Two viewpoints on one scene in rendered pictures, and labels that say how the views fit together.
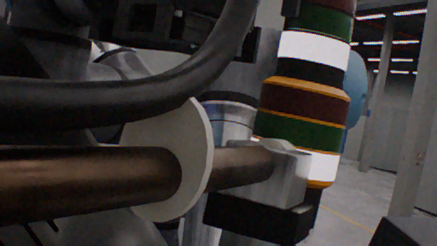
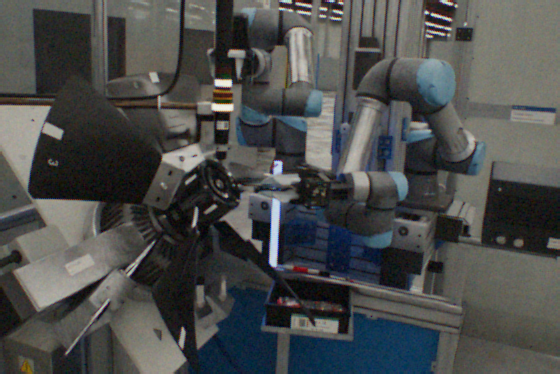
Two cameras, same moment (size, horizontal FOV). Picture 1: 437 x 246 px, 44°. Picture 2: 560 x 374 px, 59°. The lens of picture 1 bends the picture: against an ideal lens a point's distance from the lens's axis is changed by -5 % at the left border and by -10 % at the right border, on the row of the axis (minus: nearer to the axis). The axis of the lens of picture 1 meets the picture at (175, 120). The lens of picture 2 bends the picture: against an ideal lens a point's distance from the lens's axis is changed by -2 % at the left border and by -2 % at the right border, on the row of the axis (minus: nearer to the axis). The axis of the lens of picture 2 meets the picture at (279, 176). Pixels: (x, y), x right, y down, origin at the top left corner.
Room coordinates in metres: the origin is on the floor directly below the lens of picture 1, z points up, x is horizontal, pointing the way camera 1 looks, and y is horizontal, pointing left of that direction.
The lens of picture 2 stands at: (-0.34, -1.00, 1.48)
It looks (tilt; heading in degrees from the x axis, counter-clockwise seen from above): 13 degrees down; 51
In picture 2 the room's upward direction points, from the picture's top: 3 degrees clockwise
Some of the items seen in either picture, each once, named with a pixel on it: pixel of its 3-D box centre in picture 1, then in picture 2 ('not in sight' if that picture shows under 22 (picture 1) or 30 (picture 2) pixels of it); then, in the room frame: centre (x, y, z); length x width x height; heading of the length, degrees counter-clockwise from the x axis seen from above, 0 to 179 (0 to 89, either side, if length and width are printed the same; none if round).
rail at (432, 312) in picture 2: not in sight; (304, 285); (0.63, 0.03, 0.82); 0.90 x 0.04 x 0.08; 119
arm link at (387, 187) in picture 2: not in sight; (382, 187); (0.65, -0.21, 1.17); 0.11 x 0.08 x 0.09; 156
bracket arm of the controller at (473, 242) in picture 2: not in sight; (505, 247); (0.89, -0.44, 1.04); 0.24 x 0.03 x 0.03; 119
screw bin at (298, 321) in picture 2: not in sight; (309, 306); (0.52, -0.11, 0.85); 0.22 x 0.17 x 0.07; 133
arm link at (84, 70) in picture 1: (53, 99); (261, 101); (0.50, 0.11, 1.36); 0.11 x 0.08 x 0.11; 143
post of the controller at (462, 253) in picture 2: not in sight; (460, 269); (0.84, -0.35, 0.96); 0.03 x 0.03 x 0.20; 29
